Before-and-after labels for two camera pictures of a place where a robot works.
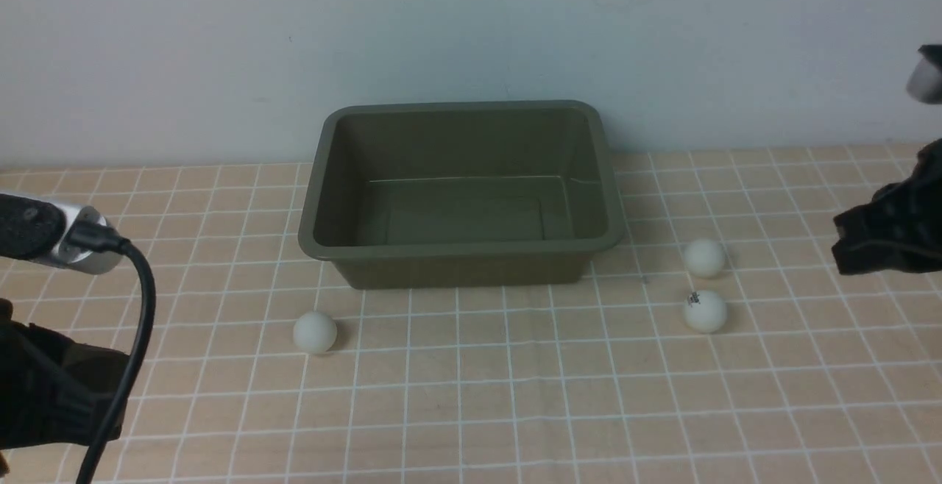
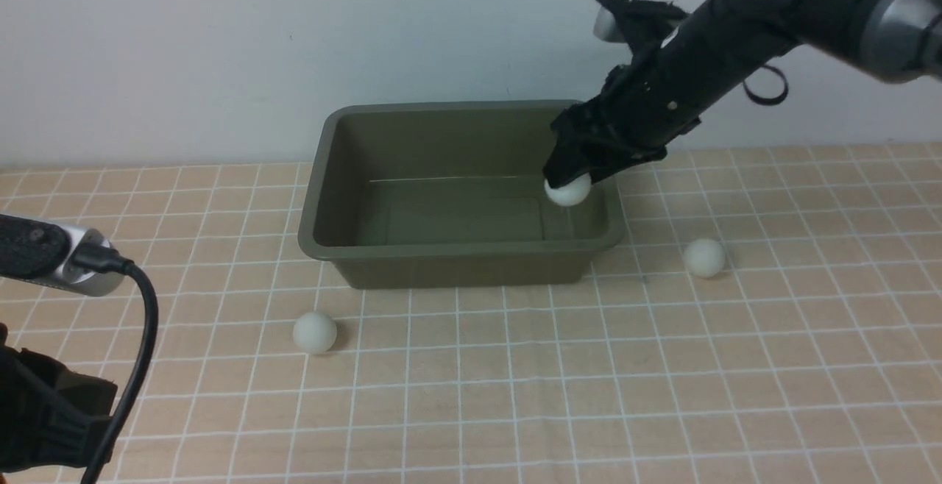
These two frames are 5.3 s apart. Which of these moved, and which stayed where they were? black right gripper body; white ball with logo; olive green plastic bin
Moved: white ball with logo; black right gripper body
Stayed: olive green plastic bin
